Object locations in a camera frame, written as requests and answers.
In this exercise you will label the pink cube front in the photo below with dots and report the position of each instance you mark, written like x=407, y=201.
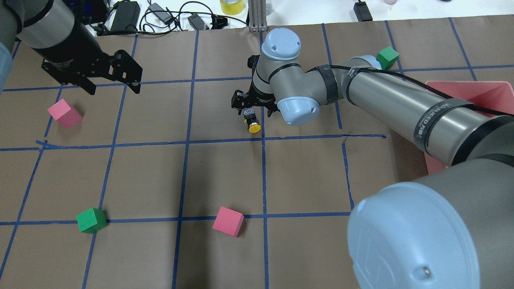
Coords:
x=64, y=114

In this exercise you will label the pink plastic bin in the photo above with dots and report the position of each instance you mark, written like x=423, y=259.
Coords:
x=463, y=132

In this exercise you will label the pink cube near base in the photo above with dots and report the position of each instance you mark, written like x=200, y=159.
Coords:
x=228, y=222

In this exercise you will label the aluminium frame post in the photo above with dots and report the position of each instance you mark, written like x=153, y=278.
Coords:
x=257, y=21

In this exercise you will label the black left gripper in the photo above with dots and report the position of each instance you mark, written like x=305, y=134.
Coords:
x=69, y=51

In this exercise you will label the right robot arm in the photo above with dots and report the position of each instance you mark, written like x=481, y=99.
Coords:
x=449, y=230

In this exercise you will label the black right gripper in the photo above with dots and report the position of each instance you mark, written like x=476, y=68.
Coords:
x=261, y=97

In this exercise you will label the green cube far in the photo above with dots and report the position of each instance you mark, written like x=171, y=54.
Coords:
x=91, y=220

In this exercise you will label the green cube near bin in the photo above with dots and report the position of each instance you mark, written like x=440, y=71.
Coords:
x=387, y=57

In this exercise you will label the large black power brick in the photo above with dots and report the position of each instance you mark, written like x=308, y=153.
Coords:
x=125, y=17

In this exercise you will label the black power adapter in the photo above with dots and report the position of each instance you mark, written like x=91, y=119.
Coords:
x=362, y=11

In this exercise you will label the yellow tape roll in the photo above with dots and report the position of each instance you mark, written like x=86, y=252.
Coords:
x=232, y=7

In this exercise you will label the yellow push button switch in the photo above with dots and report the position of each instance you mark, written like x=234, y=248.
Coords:
x=251, y=120

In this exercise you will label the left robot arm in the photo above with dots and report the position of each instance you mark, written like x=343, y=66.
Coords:
x=71, y=54

